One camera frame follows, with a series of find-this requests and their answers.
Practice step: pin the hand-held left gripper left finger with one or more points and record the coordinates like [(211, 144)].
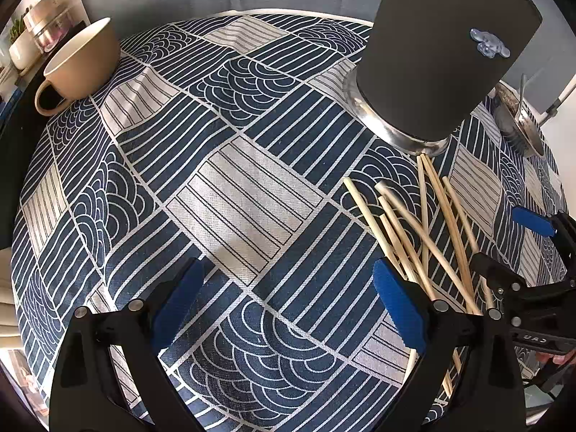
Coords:
[(180, 297)]

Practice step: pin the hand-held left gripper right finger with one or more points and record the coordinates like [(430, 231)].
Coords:
[(400, 306)]

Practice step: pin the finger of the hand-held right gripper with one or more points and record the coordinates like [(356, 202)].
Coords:
[(533, 222), (490, 270)]

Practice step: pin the bundle of wooden chopsticks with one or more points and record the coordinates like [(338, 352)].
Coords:
[(390, 198)]

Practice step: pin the black cylindrical utensil holder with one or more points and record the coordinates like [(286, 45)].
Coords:
[(441, 54)]

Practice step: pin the person's right hand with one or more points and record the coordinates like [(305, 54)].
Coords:
[(559, 359)]

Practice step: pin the small metal bowl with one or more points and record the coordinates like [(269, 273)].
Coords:
[(522, 137)]

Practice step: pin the metal spoon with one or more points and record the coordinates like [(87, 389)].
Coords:
[(523, 108)]

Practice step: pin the white backdrop stand pole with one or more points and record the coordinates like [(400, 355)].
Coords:
[(553, 105)]

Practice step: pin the blue patterned tablecloth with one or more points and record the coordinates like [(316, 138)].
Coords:
[(252, 198)]

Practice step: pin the beige ceramic cup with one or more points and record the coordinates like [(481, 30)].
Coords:
[(85, 67)]

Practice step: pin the small potted plant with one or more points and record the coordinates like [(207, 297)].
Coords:
[(20, 47)]

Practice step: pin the glass jar with lid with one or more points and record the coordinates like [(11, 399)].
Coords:
[(47, 24)]

